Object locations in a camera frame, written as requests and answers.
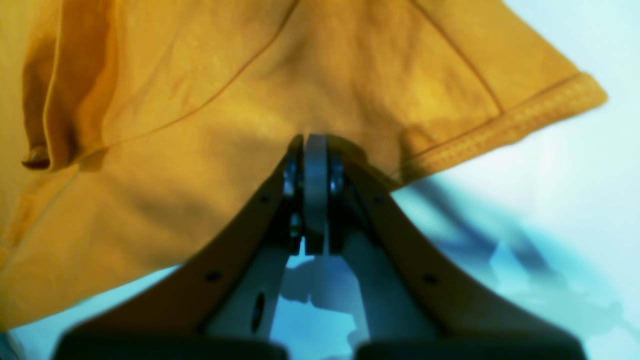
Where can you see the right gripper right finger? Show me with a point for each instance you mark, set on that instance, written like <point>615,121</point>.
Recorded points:
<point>418,304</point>

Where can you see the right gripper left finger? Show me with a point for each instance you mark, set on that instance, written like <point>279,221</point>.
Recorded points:
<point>219,305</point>

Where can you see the orange t-shirt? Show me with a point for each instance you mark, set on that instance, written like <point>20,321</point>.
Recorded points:
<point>132,131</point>

